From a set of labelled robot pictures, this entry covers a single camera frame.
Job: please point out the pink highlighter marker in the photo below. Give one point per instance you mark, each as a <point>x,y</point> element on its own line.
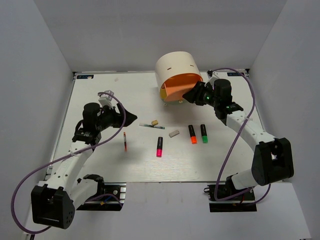
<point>159,148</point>

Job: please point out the small tan eraser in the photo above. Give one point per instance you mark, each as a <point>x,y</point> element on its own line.
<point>154,122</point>

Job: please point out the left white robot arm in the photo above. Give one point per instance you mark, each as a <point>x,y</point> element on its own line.
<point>54,203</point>

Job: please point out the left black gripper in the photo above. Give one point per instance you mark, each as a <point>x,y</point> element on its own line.
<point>119,118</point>

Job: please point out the left blue table label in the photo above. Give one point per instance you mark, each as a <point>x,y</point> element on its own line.
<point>85,76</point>

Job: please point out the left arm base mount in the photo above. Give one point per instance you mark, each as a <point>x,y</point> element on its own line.
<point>108,197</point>

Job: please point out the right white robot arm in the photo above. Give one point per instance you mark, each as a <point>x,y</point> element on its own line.
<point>272,156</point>

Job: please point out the grey white eraser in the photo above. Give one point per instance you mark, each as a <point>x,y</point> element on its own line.
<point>174,133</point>

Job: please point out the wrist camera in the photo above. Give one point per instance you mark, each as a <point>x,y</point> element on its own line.
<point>212,77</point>
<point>105,98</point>

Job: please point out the cream cylindrical drawer organizer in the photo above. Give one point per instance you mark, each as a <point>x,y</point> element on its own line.
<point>174,63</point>

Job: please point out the right blue table label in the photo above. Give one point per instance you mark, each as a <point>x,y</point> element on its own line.
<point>234,74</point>

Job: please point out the orange highlighter marker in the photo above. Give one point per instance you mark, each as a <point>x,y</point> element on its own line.
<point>192,134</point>

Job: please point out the orange clear pen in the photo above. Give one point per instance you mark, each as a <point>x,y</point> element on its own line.
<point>125,141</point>

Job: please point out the orange top drawer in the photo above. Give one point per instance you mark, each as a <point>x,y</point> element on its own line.
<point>180,84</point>

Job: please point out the green highlighter marker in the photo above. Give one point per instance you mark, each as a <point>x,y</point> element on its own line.
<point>204,134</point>

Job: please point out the blue table label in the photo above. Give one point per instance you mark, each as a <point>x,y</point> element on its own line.
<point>234,74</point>
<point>85,76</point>

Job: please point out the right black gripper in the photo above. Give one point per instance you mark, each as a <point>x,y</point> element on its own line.
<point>195,96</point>

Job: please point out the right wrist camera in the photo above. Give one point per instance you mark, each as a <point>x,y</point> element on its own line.
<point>212,77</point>

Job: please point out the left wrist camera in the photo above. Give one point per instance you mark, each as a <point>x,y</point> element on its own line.
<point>105,98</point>

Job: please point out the yellow middle drawer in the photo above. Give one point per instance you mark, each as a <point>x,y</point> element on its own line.
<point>163,93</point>

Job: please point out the green clear pen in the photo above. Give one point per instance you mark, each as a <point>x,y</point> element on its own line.
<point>152,126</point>

